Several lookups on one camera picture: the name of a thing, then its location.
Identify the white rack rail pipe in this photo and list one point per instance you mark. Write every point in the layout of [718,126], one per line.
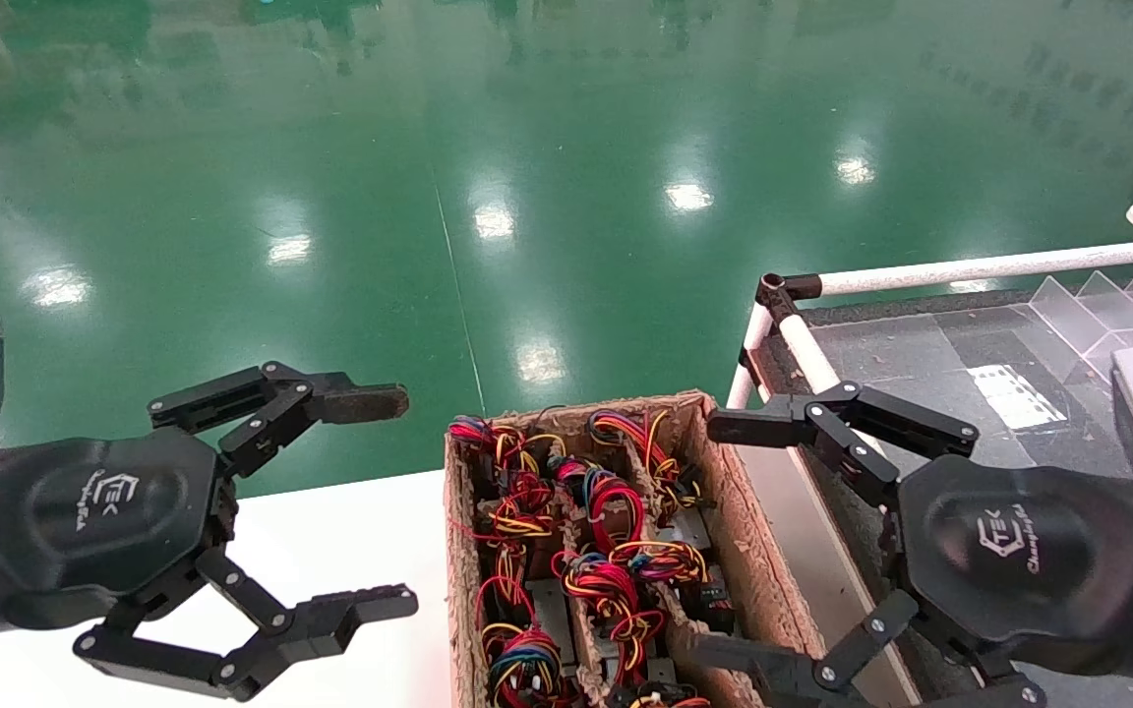
[807,354]
[1019,265]

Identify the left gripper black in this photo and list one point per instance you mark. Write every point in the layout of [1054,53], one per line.
[114,501]

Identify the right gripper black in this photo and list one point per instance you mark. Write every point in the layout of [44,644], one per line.
[1019,551]

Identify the brown cardboard box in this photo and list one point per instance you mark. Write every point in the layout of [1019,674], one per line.
[724,477]

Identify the clear acrylic divider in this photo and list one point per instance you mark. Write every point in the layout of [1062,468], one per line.
[1098,307]

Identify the black pipe corner joint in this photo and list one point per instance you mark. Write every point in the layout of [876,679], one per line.
[785,290]

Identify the white rack leg pipe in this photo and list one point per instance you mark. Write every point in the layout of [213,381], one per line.
[748,369]

